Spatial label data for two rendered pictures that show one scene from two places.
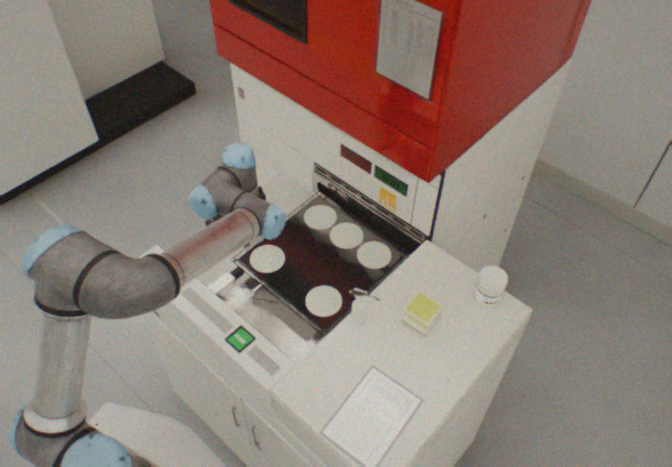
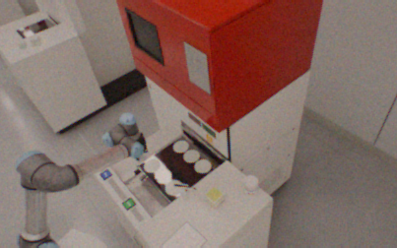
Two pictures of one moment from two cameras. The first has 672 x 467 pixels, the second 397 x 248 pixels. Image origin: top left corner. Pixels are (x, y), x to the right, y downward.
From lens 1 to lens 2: 0.43 m
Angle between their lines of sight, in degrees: 11
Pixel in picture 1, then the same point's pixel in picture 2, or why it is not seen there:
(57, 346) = (30, 203)
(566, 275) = (331, 180)
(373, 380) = (185, 228)
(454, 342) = (229, 213)
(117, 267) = (48, 169)
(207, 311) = (117, 189)
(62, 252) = (29, 162)
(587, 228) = (347, 155)
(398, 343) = (201, 211)
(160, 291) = (67, 181)
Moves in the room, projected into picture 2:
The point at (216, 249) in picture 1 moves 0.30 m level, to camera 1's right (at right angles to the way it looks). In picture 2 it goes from (101, 162) to (168, 168)
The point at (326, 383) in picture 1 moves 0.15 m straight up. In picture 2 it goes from (163, 227) to (157, 213)
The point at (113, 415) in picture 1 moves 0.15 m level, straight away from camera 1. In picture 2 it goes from (73, 234) to (66, 214)
